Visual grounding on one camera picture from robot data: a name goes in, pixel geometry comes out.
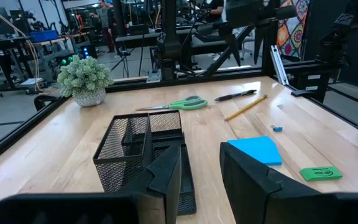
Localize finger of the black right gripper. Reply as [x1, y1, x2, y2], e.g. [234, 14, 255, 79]
[224, 30, 242, 67]
[252, 27, 269, 65]

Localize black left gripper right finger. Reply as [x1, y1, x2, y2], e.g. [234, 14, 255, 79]
[219, 142, 338, 224]

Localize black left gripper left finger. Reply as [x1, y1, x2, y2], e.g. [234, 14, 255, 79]
[114, 142, 183, 224]

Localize blue curved plastic piece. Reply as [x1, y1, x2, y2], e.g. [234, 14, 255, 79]
[227, 135, 283, 167]

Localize black ballpoint pen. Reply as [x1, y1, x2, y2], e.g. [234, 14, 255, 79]
[213, 89, 258, 103]

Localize yellow pencil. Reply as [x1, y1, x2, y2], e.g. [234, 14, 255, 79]
[223, 94, 269, 122]

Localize green handled scissors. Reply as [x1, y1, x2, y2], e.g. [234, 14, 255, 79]
[135, 95, 209, 112]

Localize green eraser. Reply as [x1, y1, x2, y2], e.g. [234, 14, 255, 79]
[299, 166, 344, 182]

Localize black mesh desk organizer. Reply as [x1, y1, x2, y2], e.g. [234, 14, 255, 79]
[92, 109, 198, 216]

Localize silver aluminium profile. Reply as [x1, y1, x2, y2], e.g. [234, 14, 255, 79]
[270, 44, 290, 86]

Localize colourful patterned quilt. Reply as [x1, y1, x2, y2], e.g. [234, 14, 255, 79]
[276, 0, 311, 60]

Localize person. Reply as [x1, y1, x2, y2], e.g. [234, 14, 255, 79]
[206, 0, 227, 23]
[98, 0, 116, 54]

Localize green plant in white pot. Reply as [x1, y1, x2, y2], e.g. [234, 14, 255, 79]
[56, 54, 115, 108]

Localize computer with blue lights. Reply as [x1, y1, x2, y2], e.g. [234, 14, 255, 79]
[73, 43, 98, 60]

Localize computer with green lights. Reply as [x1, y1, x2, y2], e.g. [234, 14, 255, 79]
[54, 51, 76, 68]

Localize blue storage bin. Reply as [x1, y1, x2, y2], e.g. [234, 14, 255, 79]
[29, 29, 59, 44]

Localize black aluminium table frame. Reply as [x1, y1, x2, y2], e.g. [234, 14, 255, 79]
[0, 0, 358, 171]

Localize tan hanging cable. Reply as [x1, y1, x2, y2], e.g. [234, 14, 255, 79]
[0, 1, 44, 93]

